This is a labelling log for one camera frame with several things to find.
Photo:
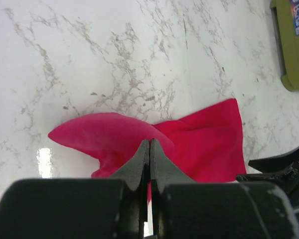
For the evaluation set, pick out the green laundry basket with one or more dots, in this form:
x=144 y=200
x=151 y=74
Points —
x=286 y=16

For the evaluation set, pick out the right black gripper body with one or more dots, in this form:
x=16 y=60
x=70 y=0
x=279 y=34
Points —
x=286 y=177

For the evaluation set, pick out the magenta t shirt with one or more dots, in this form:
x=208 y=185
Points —
x=206 y=145

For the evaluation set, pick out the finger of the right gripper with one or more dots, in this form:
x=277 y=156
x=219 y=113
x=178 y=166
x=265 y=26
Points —
x=283 y=159

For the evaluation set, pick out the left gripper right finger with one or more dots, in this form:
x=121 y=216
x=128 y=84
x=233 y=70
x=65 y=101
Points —
x=167 y=183

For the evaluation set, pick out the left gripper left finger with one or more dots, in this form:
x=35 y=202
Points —
x=133 y=210

